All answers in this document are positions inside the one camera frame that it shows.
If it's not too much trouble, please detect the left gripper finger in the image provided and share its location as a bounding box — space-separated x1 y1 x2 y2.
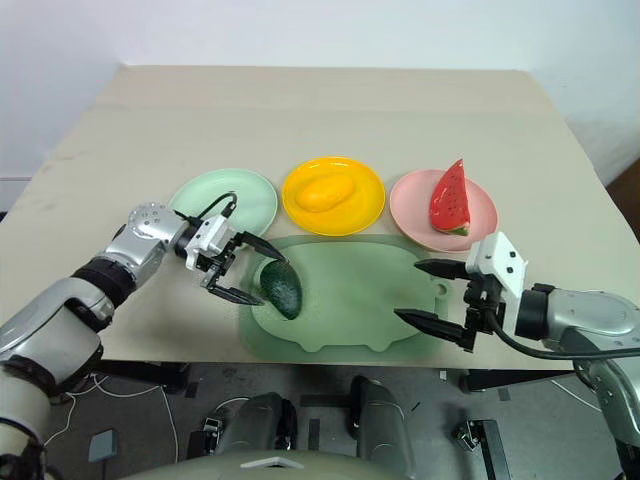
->
239 230 291 266
202 282 267 308

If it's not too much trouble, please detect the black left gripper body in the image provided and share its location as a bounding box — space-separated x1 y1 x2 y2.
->
196 230 252 291

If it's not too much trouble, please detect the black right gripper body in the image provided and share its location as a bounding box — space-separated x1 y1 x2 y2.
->
457 272 509 354

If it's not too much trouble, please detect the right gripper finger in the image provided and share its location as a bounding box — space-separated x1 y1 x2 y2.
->
414 257 471 282
393 307 465 345

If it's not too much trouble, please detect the dark green avocado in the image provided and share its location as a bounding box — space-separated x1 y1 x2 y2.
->
259 261 304 322

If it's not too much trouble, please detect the green plate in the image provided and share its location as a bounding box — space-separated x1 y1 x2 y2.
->
167 168 280 239

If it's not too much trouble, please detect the pink plate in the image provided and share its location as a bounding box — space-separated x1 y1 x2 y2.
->
389 168 501 253

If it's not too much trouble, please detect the yellow plate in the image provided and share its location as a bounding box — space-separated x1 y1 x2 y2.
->
281 155 388 238

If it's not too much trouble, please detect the red watermelon slice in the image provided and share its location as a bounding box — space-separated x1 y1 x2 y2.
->
428 158 473 238

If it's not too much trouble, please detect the yellow mango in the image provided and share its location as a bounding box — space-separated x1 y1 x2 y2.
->
294 174 358 214

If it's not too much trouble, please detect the green cutting board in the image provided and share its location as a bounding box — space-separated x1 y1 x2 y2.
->
238 233 452 354

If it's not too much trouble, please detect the dark rounded robot leg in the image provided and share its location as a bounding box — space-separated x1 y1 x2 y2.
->
208 391 300 457
348 374 419 480

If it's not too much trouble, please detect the black table foot with caster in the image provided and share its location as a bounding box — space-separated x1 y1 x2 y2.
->
452 418 512 480

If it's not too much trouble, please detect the grey box on floor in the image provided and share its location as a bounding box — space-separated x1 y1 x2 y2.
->
88 430 118 464

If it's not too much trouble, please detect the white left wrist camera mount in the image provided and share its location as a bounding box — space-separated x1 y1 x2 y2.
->
183 214 237 272

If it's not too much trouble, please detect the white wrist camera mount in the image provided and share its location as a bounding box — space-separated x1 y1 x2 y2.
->
183 214 237 272
465 230 531 337

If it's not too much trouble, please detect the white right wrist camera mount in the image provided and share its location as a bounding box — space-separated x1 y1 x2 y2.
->
465 230 531 337

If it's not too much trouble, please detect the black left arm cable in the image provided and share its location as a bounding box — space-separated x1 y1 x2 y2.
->
172 191 240 224

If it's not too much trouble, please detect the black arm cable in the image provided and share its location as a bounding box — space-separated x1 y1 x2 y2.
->
172 191 240 224
490 307 640 360

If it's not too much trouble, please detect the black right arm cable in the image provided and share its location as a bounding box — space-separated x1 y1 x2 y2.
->
490 307 640 360

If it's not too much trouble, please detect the black table frame bar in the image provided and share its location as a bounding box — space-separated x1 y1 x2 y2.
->
459 368 577 396
91 360 192 397

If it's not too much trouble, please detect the white floor cable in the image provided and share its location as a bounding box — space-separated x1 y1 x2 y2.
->
43 371 180 462

